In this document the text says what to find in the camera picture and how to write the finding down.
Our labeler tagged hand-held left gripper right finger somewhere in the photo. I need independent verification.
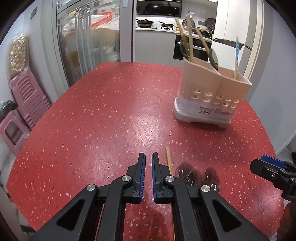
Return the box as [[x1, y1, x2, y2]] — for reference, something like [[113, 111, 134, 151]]
[[151, 152, 270, 241]]

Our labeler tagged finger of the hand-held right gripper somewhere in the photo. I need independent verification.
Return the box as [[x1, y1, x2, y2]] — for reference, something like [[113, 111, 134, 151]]
[[260, 155, 296, 172], [250, 159, 296, 202]]

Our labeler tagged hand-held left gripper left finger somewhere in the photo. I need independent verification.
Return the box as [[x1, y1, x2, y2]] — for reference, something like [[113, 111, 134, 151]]
[[30, 152, 146, 241]]

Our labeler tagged plain wooden chopstick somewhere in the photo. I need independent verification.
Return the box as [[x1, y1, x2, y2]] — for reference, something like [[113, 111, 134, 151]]
[[165, 147, 174, 175], [186, 14, 194, 63], [195, 27, 210, 52]]

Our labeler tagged beige utensil holder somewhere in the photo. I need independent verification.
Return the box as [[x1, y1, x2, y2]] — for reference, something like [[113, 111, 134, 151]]
[[173, 56, 252, 130]]

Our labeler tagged blue patterned wooden chopstick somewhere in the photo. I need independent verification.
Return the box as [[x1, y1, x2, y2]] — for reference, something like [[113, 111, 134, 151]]
[[233, 36, 239, 80]]

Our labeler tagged wooden chopstick with patterned top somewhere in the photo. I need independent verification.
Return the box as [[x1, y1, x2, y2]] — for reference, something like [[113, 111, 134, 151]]
[[174, 19, 186, 44]]

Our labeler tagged person's right forearm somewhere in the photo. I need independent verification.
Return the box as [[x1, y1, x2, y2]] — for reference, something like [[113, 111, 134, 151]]
[[276, 200, 293, 241]]

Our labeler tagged black built-in oven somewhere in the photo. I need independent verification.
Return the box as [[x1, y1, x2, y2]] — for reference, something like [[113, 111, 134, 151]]
[[173, 35, 212, 63]]

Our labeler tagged single pink plastic stool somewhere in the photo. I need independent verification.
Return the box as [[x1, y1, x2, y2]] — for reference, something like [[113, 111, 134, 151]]
[[0, 109, 31, 157]]

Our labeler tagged cardboard box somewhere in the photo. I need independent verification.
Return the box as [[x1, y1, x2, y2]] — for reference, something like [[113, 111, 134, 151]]
[[92, 28, 121, 63]]

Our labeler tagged stack of pink stools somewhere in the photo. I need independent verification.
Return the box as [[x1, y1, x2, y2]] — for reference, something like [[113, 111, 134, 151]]
[[9, 67, 52, 130]]

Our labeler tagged glass sliding door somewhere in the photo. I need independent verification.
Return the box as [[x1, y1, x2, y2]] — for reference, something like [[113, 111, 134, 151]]
[[52, 0, 133, 87]]

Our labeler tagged white cabinet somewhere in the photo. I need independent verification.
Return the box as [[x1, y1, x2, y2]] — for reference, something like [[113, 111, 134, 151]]
[[213, 0, 257, 77]]

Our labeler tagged round black mesh skimmer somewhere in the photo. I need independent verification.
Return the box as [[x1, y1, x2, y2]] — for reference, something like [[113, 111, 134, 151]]
[[205, 18, 216, 32]]

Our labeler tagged black frying pan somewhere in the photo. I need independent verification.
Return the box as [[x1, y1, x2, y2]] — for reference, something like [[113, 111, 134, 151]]
[[135, 19, 155, 27], [158, 21, 175, 30]]

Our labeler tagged black plastic bag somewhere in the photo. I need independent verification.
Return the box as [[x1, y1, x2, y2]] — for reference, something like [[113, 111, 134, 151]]
[[0, 100, 18, 123]]

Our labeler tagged red plastic basket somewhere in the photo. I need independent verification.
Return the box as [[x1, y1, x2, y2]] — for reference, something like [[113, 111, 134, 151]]
[[89, 13, 114, 28]]

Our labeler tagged black range hood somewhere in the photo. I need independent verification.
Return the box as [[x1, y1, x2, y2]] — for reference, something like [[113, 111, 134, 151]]
[[136, 0, 182, 16]]

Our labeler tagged clear bag of nuts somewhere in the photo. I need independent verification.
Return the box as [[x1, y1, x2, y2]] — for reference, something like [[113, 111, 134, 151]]
[[7, 32, 30, 79]]

